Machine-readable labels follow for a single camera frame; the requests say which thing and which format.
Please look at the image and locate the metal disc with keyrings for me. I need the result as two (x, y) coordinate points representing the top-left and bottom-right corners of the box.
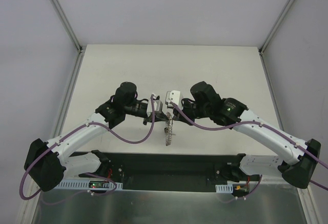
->
(164, 112), (173, 146)

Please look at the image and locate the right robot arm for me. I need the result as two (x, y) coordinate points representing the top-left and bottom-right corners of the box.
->
(167, 95), (321, 189)

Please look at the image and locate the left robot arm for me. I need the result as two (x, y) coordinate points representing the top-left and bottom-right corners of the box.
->
(24, 82), (169, 192)

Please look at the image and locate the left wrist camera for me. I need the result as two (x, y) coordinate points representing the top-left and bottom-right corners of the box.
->
(147, 93), (163, 116)

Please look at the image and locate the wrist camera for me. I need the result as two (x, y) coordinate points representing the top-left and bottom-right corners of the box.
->
(147, 93), (163, 116)
(165, 90), (183, 109)

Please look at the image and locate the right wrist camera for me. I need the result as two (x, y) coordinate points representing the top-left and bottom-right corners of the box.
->
(165, 90), (183, 109)

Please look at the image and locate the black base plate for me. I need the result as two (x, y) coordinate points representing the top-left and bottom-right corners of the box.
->
(76, 152), (259, 191)

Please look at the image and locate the left aluminium frame post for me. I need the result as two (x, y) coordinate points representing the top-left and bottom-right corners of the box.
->
(39, 0), (87, 54)

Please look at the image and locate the aluminium frame post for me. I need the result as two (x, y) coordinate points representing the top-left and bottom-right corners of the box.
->
(258, 0), (311, 55)
(39, 0), (87, 54)

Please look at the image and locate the right cable duct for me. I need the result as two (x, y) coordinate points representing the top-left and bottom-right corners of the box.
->
(215, 184), (234, 194)

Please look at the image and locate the cable duct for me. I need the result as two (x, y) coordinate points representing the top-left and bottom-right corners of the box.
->
(215, 184), (234, 194)
(54, 179), (123, 191)

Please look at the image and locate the left cable duct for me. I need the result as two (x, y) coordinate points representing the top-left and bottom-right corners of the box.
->
(54, 179), (123, 191)

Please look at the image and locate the right aluminium frame post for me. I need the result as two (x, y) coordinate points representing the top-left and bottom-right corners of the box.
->
(258, 0), (311, 55)

